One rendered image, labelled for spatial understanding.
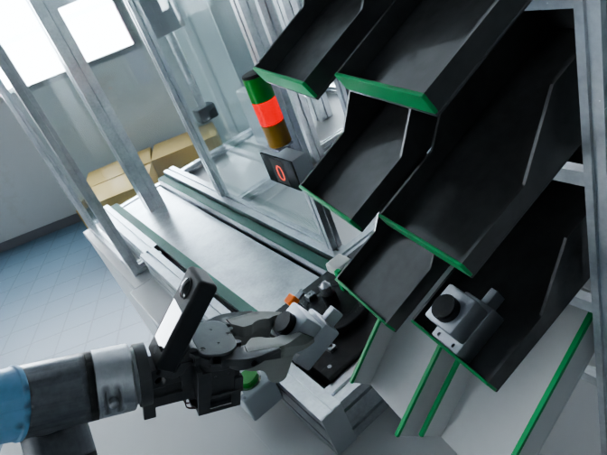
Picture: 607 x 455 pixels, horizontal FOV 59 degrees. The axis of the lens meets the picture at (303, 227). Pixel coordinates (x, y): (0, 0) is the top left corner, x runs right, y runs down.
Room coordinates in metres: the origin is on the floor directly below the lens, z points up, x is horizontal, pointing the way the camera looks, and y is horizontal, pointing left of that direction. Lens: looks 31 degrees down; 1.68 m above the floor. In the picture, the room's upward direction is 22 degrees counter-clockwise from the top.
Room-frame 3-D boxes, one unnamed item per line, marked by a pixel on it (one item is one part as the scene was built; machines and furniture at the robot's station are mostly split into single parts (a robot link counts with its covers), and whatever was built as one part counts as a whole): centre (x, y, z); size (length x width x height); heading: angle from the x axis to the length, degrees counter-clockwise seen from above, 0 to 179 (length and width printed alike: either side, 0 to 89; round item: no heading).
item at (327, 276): (0.83, 0.00, 0.96); 0.24 x 0.24 x 0.02; 26
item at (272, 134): (1.05, -0.02, 1.28); 0.05 x 0.05 x 0.05
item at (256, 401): (0.82, 0.23, 0.93); 0.21 x 0.07 x 0.06; 26
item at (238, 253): (1.11, 0.11, 0.91); 0.84 x 0.28 x 0.10; 26
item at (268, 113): (1.05, -0.02, 1.33); 0.05 x 0.05 x 0.05
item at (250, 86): (1.05, -0.02, 1.38); 0.05 x 0.05 x 0.05
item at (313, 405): (1.01, 0.26, 0.91); 0.89 x 0.06 x 0.11; 26
